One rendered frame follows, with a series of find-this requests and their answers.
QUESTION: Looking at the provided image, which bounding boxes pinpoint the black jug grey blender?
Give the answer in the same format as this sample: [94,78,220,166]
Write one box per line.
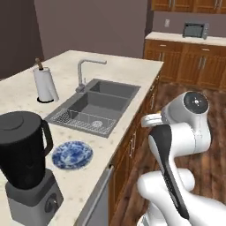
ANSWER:
[0,110,64,226]

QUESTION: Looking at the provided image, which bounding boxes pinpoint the wooden paper towel holder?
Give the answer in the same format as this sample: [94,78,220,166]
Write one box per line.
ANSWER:
[34,57,56,104]

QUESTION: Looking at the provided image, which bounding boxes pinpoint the grey toaster oven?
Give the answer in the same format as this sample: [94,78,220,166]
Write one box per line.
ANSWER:
[182,21,211,41]

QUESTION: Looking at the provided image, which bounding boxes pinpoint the grey sink tap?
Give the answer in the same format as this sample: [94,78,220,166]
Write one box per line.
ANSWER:
[75,59,108,94]

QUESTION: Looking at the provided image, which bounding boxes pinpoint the white paper towel roll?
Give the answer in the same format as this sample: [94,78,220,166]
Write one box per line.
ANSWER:
[32,66,60,102]

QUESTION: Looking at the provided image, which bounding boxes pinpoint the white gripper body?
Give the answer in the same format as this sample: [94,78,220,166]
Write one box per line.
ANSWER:
[140,112,164,128]

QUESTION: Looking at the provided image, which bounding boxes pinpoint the wooden base cupboard run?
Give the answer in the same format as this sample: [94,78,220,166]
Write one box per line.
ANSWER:
[142,31,226,93]

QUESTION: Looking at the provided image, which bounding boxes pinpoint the blue patterned plate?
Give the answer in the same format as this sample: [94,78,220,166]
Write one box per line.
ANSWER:
[51,140,94,171]

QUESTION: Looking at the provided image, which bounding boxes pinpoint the grey double sink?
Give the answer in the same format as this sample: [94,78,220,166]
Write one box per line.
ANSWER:
[43,78,141,139]

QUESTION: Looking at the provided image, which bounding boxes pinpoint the grey dishwasher handle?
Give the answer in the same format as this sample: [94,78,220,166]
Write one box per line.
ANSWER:
[80,165,115,226]

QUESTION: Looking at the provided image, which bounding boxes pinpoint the metal cupboard door handle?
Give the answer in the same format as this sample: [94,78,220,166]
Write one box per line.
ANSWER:
[149,93,156,110]
[129,131,137,159]

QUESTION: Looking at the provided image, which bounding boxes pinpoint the wire dish rack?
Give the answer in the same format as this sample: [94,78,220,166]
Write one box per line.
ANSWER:
[48,108,117,137]

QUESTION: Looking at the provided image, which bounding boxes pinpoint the wooden wall cupboard run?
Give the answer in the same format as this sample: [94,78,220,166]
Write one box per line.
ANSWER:
[151,0,226,15]

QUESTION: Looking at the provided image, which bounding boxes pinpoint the grey dishwasher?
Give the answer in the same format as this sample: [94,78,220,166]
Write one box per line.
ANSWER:
[73,163,116,226]

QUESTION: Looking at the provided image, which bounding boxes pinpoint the wooden island cupboard door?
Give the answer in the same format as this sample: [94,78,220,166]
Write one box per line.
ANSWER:
[108,116,146,226]
[137,69,162,132]

